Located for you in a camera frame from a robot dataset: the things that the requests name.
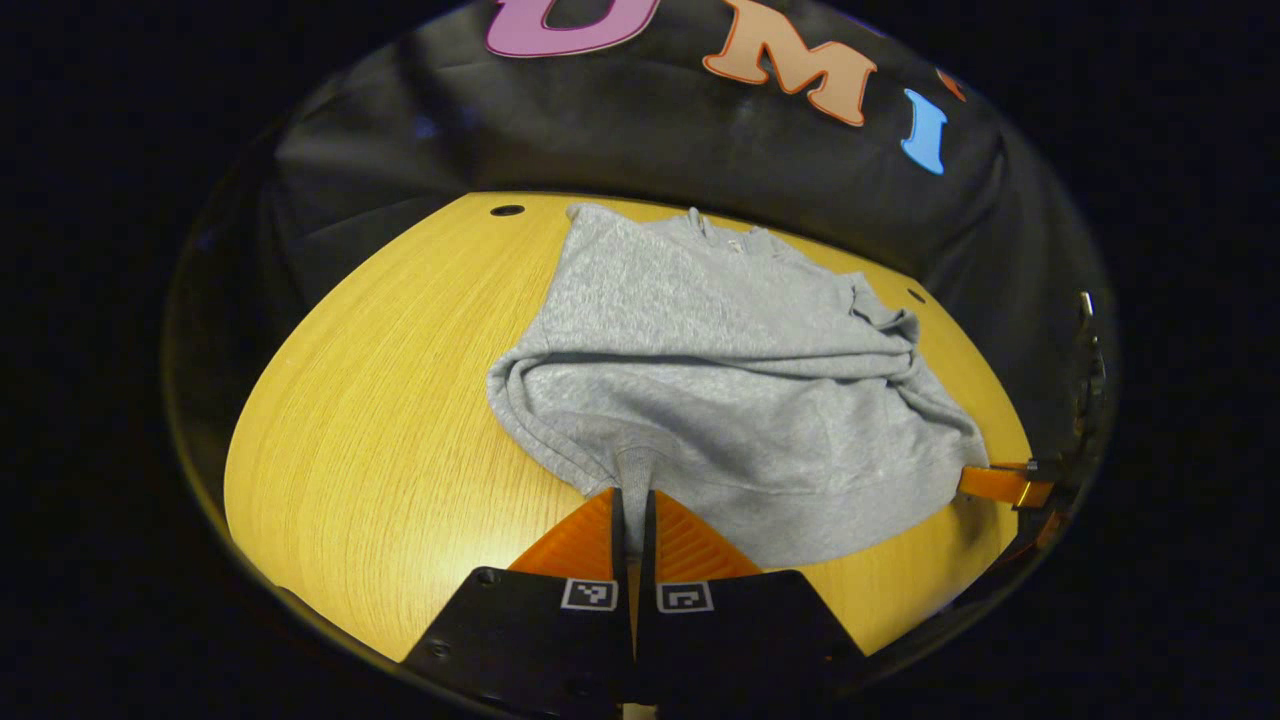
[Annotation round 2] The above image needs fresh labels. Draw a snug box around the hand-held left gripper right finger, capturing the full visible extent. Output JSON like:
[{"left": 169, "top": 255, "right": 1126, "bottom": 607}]
[{"left": 636, "top": 489, "right": 869, "bottom": 709}]

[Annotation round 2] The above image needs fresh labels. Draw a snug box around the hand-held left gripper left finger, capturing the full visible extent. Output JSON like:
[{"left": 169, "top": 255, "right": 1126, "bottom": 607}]
[{"left": 424, "top": 487, "right": 638, "bottom": 717}]

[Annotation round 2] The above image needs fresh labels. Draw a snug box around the grey zip-neck sweatshirt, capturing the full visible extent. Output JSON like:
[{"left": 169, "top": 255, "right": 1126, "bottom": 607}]
[{"left": 486, "top": 203, "right": 992, "bottom": 570}]

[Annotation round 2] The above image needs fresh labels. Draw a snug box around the black backdrop cloth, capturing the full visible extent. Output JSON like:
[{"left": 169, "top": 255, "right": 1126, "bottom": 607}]
[{"left": 168, "top": 0, "right": 1118, "bottom": 471}]

